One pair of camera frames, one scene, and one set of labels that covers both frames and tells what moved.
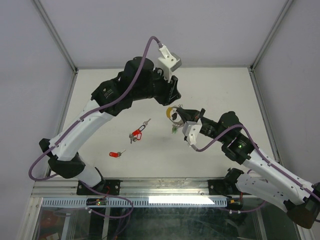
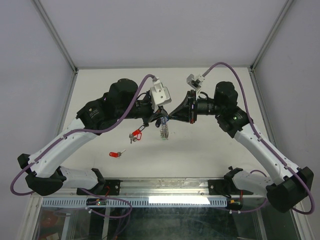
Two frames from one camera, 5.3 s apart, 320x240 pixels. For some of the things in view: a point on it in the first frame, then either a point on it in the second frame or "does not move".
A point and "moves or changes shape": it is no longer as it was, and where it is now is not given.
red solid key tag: (136, 132) does not move
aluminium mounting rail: (130, 187) does not move
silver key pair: (131, 136) does not move
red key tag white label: (139, 136) does not move
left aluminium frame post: (56, 36) does not move
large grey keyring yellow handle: (168, 112) → (164, 131)
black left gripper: (172, 93) → (157, 112)
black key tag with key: (174, 116) moves or changes shape
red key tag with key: (115, 154) does not move
